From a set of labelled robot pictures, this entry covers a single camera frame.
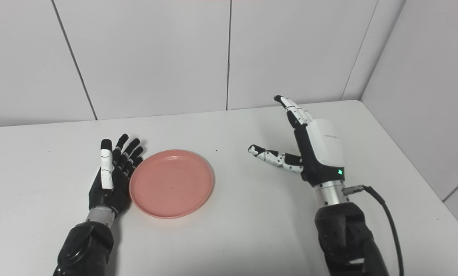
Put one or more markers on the pink round plate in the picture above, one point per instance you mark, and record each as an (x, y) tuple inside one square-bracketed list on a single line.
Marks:
[(171, 183)]

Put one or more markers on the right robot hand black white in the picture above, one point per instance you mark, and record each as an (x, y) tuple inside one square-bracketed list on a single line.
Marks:
[(317, 149)]

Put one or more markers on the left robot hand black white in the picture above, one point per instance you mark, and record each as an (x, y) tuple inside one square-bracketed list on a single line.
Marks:
[(112, 180)]

